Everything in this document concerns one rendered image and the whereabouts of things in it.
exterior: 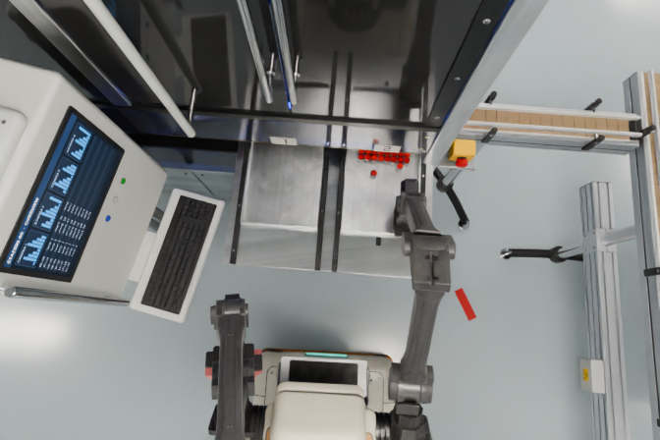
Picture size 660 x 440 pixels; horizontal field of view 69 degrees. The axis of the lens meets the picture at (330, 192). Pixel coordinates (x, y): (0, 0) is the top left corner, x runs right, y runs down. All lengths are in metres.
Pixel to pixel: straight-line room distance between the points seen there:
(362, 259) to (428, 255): 0.64
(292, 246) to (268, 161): 0.31
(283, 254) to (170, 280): 0.40
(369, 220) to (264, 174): 0.40
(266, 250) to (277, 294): 0.89
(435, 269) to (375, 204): 0.70
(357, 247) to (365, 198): 0.17
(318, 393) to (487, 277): 1.61
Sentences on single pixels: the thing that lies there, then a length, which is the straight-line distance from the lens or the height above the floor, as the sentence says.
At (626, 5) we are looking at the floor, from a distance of 3.57.
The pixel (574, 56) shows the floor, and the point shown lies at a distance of 3.24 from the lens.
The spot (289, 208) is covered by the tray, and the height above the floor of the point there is 0.88.
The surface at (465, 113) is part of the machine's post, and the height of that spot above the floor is 1.32.
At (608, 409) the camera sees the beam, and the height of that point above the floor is 0.55.
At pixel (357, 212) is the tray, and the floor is 0.88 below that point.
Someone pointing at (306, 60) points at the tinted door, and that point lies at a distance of 1.15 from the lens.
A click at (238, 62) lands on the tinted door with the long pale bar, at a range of 1.20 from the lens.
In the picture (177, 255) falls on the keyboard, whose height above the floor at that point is 0.82.
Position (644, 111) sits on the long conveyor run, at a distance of 2.06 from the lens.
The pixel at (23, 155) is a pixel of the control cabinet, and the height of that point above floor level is 1.54.
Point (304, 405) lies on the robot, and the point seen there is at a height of 1.35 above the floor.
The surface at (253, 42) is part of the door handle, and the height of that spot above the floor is 1.69.
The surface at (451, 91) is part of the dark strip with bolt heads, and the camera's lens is 1.24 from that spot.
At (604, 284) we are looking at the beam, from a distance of 2.26.
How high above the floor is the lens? 2.51
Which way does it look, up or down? 75 degrees down
